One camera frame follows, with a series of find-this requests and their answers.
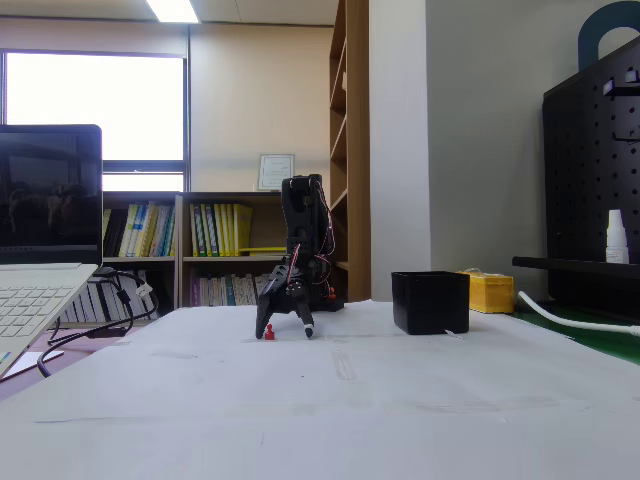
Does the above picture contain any black square container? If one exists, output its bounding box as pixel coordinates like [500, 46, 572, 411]
[390, 270, 471, 336]

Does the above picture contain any yellow cardboard box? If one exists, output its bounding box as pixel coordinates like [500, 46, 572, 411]
[457, 268, 516, 315]

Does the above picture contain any low wooden bookshelf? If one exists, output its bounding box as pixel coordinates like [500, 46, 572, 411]
[102, 191, 296, 311]

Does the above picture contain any thick yellow book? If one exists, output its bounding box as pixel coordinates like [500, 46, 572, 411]
[233, 203, 254, 257]

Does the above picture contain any white taped paper cover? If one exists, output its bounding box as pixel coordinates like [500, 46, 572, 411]
[0, 298, 640, 480]

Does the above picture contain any green striped book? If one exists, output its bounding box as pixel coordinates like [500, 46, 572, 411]
[198, 202, 209, 258]

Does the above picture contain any yellow green book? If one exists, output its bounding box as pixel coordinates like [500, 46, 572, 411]
[189, 203, 201, 258]

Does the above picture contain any framed white certificate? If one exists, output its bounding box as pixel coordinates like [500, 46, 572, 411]
[258, 153, 296, 193]

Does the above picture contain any tall wooden bookshelf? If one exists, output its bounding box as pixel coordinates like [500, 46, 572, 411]
[328, 0, 371, 303]

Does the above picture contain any black book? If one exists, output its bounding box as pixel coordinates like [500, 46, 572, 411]
[106, 207, 129, 258]

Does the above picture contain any white card sheet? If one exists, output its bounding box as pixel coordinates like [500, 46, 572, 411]
[4, 350, 66, 376]

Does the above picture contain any white laptop dark screen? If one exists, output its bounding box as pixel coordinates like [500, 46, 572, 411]
[0, 123, 104, 381]

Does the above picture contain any rectangular ceiling light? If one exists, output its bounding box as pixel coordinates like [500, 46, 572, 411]
[144, 0, 201, 24]

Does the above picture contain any black pegboard stand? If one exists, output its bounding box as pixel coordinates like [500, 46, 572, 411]
[512, 33, 640, 314]

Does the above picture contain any small white dropper bottle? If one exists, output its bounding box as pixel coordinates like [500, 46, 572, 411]
[604, 209, 630, 265]

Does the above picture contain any dark teal arch panel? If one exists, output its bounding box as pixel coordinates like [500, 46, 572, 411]
[577, 0, 640, 71]

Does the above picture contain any black cable white connector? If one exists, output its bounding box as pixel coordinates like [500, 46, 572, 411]
[47, 269, 161, 346]

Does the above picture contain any thick black cable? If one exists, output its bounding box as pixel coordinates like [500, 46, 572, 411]
[37, 269, 135, 379]

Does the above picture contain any white power cable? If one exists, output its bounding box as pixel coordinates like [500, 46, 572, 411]
[517, 290, 640, 337]

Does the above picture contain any window with dark frame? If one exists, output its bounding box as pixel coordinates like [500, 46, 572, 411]
[0, 48, 190, 194]

